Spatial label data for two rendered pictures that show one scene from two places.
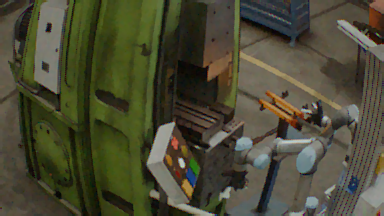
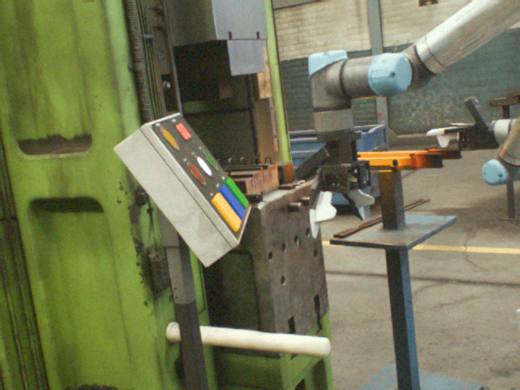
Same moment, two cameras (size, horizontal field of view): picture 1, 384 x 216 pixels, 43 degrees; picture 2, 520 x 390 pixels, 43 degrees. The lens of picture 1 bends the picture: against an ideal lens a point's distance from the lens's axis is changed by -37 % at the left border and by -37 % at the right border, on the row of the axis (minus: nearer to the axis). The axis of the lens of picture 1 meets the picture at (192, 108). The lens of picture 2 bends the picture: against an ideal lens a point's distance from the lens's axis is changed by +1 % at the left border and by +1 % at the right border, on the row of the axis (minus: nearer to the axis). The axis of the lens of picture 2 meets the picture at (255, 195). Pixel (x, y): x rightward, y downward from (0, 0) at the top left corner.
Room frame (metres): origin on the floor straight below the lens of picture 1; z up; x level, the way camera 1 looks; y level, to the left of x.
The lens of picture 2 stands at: (1.43, -0.03, 1.26)
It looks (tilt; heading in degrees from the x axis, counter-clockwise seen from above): 10 degrees down; 358
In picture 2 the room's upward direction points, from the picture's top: 7 degrees counter-clockwise
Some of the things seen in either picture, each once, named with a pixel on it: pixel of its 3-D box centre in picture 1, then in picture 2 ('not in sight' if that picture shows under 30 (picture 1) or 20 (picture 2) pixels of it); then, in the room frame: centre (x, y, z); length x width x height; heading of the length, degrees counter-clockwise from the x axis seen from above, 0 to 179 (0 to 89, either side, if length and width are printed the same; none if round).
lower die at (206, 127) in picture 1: (178, 115); (203, 183); (3.42, 0.06, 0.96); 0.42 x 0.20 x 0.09; 58
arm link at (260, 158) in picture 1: (260, 157); (380, 75); (2.64, -0.33, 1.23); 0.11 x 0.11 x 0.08; 47
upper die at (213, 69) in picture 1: (183, 54); (186, 65); (3.42, 0.06, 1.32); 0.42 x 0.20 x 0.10; 58
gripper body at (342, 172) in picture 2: (238, 178); (340, 162); (2.69, -0.25, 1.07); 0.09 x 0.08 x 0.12; 39
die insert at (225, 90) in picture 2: not in sight; (184, 92); (3.46, 0.09, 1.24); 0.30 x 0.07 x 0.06; 58
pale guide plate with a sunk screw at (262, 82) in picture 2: not in sight; (261, 73); (3.65, -0.17, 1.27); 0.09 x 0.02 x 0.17; 148
